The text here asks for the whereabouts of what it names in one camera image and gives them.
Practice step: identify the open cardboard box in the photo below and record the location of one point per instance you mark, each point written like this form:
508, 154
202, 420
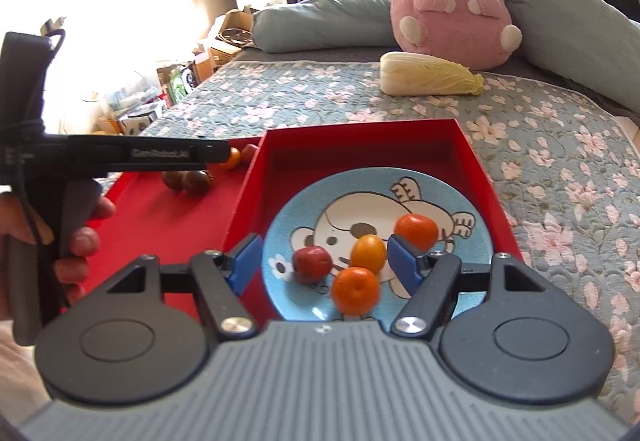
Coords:
205, 63

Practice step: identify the red cherry tomato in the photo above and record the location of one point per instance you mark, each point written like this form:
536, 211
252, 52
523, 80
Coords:
312, 264
249, 153

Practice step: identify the blue cartoon plate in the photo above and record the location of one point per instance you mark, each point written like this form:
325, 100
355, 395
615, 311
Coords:
300, 216

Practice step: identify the dark brown cherry tomato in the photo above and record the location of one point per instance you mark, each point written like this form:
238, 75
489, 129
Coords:
199, 182
173, 180

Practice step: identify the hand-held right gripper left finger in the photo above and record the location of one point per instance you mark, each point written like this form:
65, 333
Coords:
245, 263

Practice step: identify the grey-blue long pillow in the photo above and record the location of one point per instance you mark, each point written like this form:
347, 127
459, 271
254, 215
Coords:
325, 16

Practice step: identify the yellow cherry tomato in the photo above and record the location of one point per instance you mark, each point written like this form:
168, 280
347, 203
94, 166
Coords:
368, 253

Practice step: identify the green printed box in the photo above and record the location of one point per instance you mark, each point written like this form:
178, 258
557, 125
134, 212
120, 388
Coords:
178, 81

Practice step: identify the person's left hand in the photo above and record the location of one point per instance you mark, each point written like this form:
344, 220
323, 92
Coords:
82, 241

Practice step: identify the large orange tomato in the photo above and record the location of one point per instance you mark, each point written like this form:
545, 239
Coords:
356, 290

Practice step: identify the small orange tomato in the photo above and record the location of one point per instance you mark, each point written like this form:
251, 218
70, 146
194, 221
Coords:
416, 232
232, 160

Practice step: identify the red cardboard box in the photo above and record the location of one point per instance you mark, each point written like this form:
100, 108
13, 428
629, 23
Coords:
360, 146

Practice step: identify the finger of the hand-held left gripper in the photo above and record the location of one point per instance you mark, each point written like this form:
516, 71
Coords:
217, 153

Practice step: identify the napa cabbage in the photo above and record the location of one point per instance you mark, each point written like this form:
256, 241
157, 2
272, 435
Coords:
425, 73

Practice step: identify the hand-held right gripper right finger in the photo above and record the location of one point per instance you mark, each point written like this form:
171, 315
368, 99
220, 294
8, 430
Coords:
404, 263

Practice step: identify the round black clock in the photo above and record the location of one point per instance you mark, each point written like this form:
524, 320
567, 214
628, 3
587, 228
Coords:
236, 35

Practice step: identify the white printed box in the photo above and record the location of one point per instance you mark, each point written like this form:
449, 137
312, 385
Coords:
139, 117

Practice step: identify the red box lid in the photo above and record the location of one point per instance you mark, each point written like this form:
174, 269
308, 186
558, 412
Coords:
145, 231

